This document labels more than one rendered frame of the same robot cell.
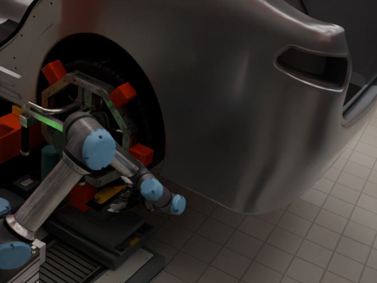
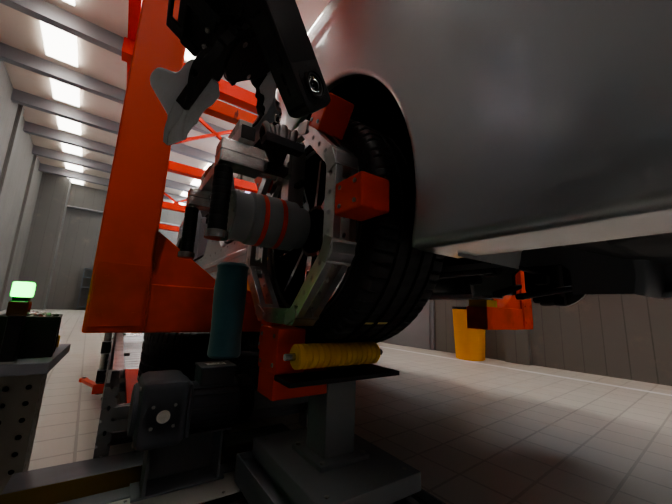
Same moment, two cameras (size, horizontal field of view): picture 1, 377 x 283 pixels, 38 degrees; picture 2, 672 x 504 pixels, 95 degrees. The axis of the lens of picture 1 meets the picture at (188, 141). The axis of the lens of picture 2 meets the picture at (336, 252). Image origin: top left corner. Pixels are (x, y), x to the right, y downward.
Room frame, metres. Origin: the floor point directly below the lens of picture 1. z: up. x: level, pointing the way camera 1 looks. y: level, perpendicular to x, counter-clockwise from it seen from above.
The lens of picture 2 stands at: (1.60, -0.05, 0.63)
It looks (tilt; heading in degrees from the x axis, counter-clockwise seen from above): 10 degrees up; 29
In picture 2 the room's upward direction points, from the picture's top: 2 degrees clockwise
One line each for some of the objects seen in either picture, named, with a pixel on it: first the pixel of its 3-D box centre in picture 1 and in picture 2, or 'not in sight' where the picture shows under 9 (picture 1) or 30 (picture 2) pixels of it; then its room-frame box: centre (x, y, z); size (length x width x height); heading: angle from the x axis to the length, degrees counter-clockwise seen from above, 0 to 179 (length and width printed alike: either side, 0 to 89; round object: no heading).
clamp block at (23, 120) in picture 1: (30, 118); (204, 200); (2.18, 0.73, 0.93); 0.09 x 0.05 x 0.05; 153
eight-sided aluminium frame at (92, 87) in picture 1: (87, 130); (289, 226); (2.28, 0.49, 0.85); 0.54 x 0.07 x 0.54; 63
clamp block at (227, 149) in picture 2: not in sight; (240, 158); (2.02, 0.43, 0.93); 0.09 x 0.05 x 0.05; 153
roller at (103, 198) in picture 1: (114, 188); (337, 354); (2.32, 0.34, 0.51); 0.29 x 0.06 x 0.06; 153
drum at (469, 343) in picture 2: not in sight; (469, 332); (6.51, 0.45, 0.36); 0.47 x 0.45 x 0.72; 156
